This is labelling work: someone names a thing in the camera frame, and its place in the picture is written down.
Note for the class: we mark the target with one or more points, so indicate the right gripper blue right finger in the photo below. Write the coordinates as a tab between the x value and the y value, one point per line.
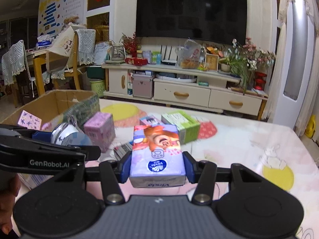
192	170

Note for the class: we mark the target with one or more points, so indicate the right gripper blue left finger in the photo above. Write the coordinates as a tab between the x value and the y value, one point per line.
123	168

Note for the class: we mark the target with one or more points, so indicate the tissue pack with cartoon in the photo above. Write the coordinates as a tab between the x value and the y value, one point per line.
156	158

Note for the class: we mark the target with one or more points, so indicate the green medicine box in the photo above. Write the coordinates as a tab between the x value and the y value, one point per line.
187	126

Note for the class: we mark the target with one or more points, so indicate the pink toy box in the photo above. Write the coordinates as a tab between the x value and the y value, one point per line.
100	129

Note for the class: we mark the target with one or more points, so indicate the white robot dog toy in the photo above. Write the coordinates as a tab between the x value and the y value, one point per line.
69	134

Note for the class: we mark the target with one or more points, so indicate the small pink blue box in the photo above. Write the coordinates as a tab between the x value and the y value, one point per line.
150	121

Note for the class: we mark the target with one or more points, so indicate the blue medicine box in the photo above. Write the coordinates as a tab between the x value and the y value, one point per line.
121	150

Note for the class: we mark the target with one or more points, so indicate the silver purple printed box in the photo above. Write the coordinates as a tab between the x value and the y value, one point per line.
29	121

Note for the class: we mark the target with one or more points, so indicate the person left hand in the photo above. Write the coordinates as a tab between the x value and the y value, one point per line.
7	203

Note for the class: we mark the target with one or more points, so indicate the cardboard box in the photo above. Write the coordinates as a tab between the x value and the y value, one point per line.
58	106

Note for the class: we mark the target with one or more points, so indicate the dark chair with cover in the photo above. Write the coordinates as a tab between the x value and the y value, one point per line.
15	69

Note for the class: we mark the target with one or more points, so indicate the white tv cabinet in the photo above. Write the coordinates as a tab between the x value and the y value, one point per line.
209	91

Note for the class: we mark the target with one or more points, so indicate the pink storage case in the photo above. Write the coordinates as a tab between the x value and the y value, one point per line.
142	86

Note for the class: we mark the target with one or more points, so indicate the green trash bin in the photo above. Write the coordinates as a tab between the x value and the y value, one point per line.
98	86

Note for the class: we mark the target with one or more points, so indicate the wooden dining table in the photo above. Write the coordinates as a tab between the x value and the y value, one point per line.
40	60

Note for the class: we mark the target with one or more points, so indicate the red gift box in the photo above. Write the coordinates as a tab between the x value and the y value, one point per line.
136	61

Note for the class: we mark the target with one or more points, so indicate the framed picture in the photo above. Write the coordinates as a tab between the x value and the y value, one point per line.
212	62

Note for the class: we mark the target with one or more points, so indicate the plastic bag with snacks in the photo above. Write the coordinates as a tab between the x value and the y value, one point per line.
188	55

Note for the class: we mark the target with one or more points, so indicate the red vase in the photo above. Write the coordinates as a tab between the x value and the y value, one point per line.
260	81

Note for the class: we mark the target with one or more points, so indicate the wooden chair with cover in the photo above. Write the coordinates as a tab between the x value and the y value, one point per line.
70	53

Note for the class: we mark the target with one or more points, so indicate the potted flower plant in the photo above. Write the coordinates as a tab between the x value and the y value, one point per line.
244	60

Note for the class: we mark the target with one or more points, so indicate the red berry bouquet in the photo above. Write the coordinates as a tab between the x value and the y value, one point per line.
131	44

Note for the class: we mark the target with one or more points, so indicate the yellow detergent bottle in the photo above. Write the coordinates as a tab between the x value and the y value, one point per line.
311	127

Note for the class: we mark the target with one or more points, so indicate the white tower air conditioner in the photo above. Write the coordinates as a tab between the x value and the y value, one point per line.
295	57

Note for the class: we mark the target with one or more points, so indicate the black television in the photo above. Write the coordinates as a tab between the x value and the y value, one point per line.
219	21

